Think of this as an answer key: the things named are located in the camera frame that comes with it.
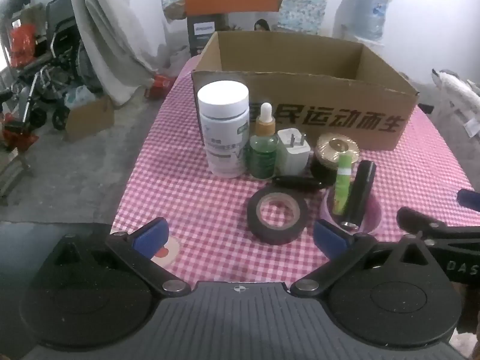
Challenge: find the black wheelchair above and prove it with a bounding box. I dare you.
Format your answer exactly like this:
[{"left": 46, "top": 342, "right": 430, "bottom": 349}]
[{"left": 11, "top": 0, "right": 94, "bottom": 132}]

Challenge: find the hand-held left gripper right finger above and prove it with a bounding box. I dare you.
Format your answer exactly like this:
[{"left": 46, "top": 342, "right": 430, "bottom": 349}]
[{"left": 290, "top": 218, "right": 442, "bottom": 297}]

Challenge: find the green dropper bottle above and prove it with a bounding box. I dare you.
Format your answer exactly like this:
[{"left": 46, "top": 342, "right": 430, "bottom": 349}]
[{"left": 248, "top": 102, "right": 279, "bottom": 180}]

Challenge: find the pink bowl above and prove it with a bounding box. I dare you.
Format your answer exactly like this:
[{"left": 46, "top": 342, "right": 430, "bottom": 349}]
[{"left": 322, "top": 185, "right": 382, "bottom": 235}]

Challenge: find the pale blue plastic bag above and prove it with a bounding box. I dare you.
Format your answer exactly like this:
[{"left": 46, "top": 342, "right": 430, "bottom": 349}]
[{"left": 64, "top": 84, "right": 96, "bottom": 109}]

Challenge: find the large brown cardboard box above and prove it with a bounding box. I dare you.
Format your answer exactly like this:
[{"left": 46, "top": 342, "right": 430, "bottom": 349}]
[{"left": 191, "top": 30, "right": 420, "bottom": 151}]

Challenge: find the white curtain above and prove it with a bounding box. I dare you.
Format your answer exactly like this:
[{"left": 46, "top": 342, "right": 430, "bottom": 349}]
[{"left": 69, "top": 0, "right": 167, "bottom": 107}]

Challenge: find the white power adapter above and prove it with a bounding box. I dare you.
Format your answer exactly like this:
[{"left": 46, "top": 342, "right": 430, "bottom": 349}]
[{"left": 277, "top": 128, "right": 311, "bottom": 176}]

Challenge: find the dark box with blue label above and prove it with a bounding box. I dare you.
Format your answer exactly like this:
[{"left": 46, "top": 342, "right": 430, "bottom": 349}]
[{"left": 187, "top": 15, "right": 220, "bottom": 58}]

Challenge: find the clear blue water jug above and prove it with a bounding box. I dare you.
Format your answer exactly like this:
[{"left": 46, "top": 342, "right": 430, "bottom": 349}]
[{"left": 352, "top": 0, "right": 389, "bottom": 42}]

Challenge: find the green white tube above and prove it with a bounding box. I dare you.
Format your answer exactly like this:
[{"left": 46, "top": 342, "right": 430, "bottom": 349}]
[{"left": 332, "top": 152, "right": 353, "bottom": 214}]

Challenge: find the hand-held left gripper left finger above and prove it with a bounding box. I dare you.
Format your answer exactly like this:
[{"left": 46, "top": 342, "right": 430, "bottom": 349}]
[{"left": 52, "top": 217, "right": 190, "bottom": 297}]

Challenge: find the black jar with gold lid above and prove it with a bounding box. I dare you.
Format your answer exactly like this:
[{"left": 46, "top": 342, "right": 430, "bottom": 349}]
[{"left": 310, "top": 134, "right": 360, "bottom": 186}]

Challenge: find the black cylinder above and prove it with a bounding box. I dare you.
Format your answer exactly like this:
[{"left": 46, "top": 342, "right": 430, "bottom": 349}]
[{"left": 340, "top": 160, "right": 377, "bottom": 230}]

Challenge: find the red metal frame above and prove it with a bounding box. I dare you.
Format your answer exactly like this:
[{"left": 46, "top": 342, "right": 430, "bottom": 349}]
[{"left": 0, "top": 112, "right": 40, "bottom": 151}]

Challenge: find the red package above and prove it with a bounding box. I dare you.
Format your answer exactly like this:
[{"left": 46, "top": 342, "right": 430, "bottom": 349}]
[{"left": 144, "top": 74, "right": 177, "bottom": 100}]

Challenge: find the small brown cardboard box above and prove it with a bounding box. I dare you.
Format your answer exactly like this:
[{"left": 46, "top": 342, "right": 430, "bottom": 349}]
[{"left": 64, "top": 95, "right": 115, "bottom": 142}]

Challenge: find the black tape roll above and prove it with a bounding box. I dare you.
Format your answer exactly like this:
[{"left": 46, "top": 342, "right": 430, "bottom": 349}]
[{"left": 247, "top": 187, "right": 309, "bottom": 245}]

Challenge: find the blue patterned wall cloth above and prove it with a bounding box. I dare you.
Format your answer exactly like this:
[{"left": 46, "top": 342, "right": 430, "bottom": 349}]
[{"left": 159, "top": 0, "right": 346, "bottom": 34}]

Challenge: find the white pill bottle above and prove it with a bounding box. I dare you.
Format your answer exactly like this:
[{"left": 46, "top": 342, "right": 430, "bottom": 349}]
[{"left": 197, "top": 81, "right": 251, "bottom": 179}]

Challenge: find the white round sticker red spot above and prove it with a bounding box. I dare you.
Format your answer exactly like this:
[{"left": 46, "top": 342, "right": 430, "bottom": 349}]
[{"left": 152, "top": 232, "right": 181, "bottom": 271}]

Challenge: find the red bag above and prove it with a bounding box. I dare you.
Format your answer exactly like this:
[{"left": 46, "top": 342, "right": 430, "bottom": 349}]
[{"left": 9, "top": 22, "right": 38, "bottom": 68}]

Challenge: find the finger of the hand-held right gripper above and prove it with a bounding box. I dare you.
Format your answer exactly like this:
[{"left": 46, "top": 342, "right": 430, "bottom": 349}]
[
  {"left": 457, "top": 188, "right": 480, "bottom": 211},
  {"left": 397, "top": 206, "right": 480, "bottom": 242}
]

